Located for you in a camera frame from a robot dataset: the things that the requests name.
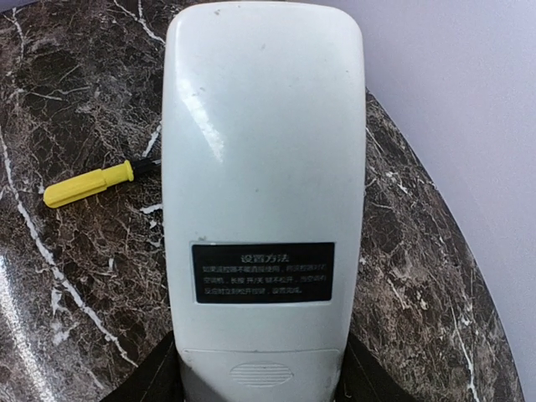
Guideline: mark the white remote control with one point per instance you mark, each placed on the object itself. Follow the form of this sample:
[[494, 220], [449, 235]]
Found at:
[[263, 170]]

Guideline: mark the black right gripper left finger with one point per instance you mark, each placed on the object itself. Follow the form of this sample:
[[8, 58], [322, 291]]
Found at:
[[157, 379]]

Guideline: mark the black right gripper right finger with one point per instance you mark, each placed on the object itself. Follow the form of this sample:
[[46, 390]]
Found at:
[[364, 379]]

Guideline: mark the yellow handled screwdriver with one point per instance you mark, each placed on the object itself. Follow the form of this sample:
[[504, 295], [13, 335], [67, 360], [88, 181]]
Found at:
[[96, 181]]

